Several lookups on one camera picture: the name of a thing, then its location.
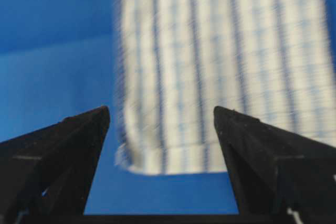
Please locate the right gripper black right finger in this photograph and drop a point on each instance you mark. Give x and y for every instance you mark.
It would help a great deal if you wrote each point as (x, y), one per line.
(274, 172)

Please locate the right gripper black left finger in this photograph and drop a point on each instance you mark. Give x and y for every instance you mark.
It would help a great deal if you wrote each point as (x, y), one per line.
(50, 171)

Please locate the blue white striped towel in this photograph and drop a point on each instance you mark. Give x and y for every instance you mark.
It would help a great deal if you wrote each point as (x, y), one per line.
(179, 59)

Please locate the blue table cloth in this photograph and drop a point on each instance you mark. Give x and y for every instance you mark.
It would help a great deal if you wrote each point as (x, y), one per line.
(58, 59)

